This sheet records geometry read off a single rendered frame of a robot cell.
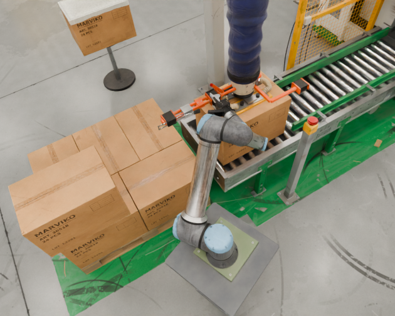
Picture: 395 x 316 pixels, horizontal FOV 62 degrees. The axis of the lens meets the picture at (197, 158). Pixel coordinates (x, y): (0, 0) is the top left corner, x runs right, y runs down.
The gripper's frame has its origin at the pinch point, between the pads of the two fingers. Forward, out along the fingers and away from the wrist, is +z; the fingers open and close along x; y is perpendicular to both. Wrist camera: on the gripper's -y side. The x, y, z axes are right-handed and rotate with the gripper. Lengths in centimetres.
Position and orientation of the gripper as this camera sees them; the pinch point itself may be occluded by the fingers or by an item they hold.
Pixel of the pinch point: (210, 98)
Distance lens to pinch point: 229.5
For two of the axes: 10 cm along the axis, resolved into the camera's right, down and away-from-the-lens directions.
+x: -0.8, -5.6, -8.3
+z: -5.0, -6.9, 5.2
